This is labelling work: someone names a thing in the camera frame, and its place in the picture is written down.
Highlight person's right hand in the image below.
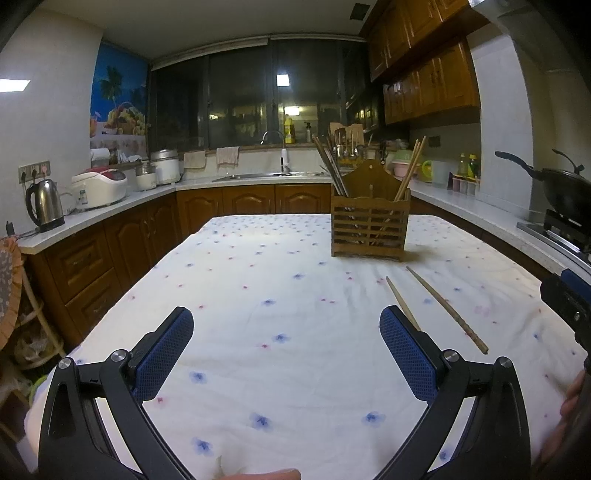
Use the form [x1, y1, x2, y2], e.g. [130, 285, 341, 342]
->
[531, 369, 586, 480]

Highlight chrome kitchen faucet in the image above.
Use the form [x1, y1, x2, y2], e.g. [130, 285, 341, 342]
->
[262, 130, 291, 175]

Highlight beach and fruit wall poster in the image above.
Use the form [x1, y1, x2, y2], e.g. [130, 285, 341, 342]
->
[89, 42, 149, 151]

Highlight small white cooking pot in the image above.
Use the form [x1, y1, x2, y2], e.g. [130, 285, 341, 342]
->
[135, 162, 158, 192]

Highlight floral white tablecloth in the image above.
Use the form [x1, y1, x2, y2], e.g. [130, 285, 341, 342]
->
[25, 213, 589, 480]

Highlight gas stove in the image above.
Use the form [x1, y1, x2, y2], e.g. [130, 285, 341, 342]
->
[516, 209, 591, 266]

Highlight green and white jug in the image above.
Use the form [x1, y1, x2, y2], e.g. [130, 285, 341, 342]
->
[421, 160, 451, 186]

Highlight large silver cooker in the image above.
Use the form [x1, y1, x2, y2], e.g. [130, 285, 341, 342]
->
[150, 148, 182, 186]

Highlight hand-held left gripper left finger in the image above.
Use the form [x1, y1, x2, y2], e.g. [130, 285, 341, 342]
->
[38, 306, 195, 480]

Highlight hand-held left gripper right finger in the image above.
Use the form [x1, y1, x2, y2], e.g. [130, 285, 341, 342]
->
[373, 305, 532, 480]

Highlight steel kitchen sink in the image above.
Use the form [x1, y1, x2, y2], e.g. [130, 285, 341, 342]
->
[211, 171, 325, 182]

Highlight wooden kitchen cabinets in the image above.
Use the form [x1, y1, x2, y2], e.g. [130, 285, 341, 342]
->
[361, 0, 491, 126]
[25, 184, 334, 344]

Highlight wooden lower kitchen cabinets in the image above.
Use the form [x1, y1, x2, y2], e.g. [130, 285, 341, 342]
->
[25, 184, 334, 344]

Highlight wooden chopstick holder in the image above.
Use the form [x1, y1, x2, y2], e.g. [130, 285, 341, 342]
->
[331, 158, 411, 262]

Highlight wooden upper kitchen cabinets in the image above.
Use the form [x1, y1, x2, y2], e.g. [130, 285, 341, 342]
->
[361, 0, 491, 126]

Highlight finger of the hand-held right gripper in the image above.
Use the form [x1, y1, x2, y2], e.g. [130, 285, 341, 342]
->
[539, 268, 591, 344]

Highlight bamboo storage rack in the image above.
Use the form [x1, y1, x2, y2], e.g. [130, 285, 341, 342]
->
[0, 258, 68, 444]

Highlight wooden chopstick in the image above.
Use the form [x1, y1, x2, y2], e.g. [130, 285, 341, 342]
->
[394, 140, 419, 202]
[406, 266, 489, 355]
[404, 137, 427, 197]
[400, 138, 423, 201]
[385, 276, 422, 332]

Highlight metal chopstick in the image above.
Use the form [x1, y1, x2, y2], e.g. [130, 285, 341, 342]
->
[323, 152, 348, 195]
[320, 165, 345, 197]
[312, 135, 341, 197]
[317, 136, 346, 197]

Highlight steel electric kettle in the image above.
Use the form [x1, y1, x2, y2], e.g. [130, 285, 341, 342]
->
[25, 178, 66, 233]

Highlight white kitchen countertop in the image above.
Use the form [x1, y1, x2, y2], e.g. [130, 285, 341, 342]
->
[18, 171, 591, 278]

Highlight wall power sockets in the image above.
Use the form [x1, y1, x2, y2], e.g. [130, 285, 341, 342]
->
[18, 160, 51, 184]

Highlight cutlery drying rack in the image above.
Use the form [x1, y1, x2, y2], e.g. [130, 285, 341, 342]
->
[325, 122, 377, 172]

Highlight white and red rice cooker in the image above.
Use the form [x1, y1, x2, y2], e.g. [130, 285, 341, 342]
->
[71, 168, 129, 211]

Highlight dark kitchen window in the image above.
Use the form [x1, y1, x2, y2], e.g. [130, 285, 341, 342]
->
[148, 38, 370, 153]

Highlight person's left hand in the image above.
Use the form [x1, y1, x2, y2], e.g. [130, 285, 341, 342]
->
[217, 468, 302, 480]

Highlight black wok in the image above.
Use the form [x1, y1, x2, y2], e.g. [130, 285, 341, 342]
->
[495, 148, 591, 223]

